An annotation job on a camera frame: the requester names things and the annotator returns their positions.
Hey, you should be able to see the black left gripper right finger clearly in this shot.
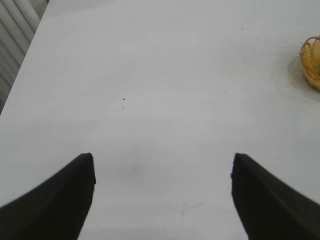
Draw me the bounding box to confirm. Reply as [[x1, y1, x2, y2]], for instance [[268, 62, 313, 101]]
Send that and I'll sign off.
[[230, 152, 320, 240]]

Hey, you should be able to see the white slatted radiator panel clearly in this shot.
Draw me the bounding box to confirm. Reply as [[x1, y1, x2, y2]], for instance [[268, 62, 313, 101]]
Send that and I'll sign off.
[[0, 0, 49, 113]]

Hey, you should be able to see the yellow woven wicker basket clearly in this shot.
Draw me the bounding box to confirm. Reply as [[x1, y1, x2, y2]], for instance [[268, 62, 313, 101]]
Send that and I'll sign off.
[[299, 35, 320, 91]]

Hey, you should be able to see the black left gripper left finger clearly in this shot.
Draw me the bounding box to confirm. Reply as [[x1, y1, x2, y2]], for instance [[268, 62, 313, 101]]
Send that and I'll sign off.
[[0, 152, 97, 240]]

